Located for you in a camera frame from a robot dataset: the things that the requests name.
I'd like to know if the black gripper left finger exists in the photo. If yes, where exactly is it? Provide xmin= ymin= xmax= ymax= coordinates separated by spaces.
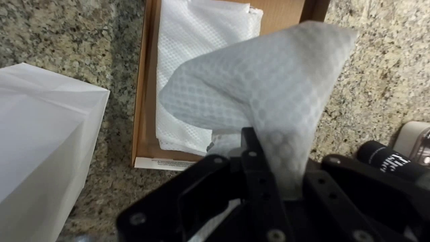
xmin=116 ymin=127 xmax=293 ymax=242

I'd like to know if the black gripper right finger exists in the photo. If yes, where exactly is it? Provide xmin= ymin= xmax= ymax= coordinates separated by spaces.
xmin=303 ymin=154 xmax=430 ymax=242

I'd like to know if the white waffle towel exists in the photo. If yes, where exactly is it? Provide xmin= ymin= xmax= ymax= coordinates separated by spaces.
xmin=160 ymin=19 xmax=360 ymax=199

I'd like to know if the folded white towel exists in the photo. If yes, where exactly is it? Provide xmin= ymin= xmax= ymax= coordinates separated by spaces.
xmin=155 ymin=0 xmax=265 ymax=156
xmin=157 ymin=135 xmax=214 ymax=158

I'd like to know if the white paper bag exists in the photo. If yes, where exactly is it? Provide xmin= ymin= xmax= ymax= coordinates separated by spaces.
xmin=0 ymin=62 xmax=112 ymax=242

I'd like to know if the glass jar with black label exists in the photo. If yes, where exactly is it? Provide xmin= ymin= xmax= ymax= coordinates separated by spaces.
xmin=355 ymin=120 xmax=430 ymax=183

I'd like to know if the cardboard tray with white rim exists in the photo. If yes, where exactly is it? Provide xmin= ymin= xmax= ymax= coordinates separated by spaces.
xmin=131 ymin=0 xmax=332 ymax=172

